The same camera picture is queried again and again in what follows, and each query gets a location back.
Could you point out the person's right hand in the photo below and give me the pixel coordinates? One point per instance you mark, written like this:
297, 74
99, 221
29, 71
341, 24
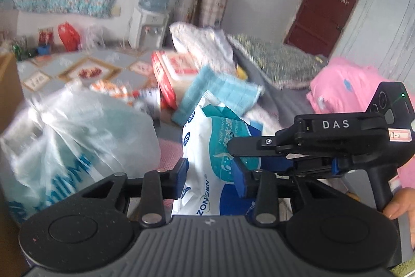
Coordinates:
403, 204

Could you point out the orange white snack packet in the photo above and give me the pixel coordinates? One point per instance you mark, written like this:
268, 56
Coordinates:
108, 89

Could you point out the blue checked towel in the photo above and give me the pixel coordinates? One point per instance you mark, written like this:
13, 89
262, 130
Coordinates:
222, 85

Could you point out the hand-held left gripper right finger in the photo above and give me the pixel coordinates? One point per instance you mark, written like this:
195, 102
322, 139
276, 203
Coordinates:
241, 181

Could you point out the cream knitted towel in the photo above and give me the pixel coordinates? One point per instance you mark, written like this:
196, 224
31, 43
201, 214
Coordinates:
197, 40

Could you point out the white striped towel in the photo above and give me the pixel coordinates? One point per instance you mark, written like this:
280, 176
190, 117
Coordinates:
262, 121

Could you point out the white water dispenser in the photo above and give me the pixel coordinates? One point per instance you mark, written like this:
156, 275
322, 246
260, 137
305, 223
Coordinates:
147, 27

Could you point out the large translucent plastic bag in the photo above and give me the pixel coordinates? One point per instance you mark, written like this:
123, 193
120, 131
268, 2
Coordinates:
81, 134

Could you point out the patterned tablecloth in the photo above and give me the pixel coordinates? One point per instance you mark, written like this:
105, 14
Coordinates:
64, 66

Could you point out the green floral pillow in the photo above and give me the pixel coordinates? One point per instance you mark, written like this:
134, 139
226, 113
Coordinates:
278, 59

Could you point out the small white plastic bag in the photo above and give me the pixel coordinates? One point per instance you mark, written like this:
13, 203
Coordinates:
94, 37

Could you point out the red plastic bag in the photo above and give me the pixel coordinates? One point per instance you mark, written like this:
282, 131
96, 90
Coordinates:
68, 37

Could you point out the green bottle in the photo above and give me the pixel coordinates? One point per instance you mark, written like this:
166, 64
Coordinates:
17, 51

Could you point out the white teal wet wipes pack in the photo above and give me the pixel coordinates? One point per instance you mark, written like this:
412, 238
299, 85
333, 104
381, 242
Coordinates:
207, 140

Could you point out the red white wipes pack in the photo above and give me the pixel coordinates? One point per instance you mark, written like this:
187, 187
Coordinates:
176, 66

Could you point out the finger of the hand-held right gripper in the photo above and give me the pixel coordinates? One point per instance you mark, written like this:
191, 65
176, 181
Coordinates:
311, 166
253, 147

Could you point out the pink dotted quilt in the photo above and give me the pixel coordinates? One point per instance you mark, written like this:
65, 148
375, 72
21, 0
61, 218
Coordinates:
343, 82

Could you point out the white wardrobe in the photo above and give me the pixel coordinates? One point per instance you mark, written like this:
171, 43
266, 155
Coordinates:
385, 14

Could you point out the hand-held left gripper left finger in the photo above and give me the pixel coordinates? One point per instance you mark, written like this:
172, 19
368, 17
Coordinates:
182, 178

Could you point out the wall socket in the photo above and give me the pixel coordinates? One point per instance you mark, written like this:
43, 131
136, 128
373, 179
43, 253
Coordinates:
115, 11

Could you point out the red pen holder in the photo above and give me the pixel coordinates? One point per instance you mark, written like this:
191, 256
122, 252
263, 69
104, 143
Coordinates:
45, 38

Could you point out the white tube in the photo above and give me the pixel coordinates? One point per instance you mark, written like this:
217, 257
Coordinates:
149, 101

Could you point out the dark brown door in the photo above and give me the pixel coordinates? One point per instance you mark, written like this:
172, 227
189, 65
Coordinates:
324, 7

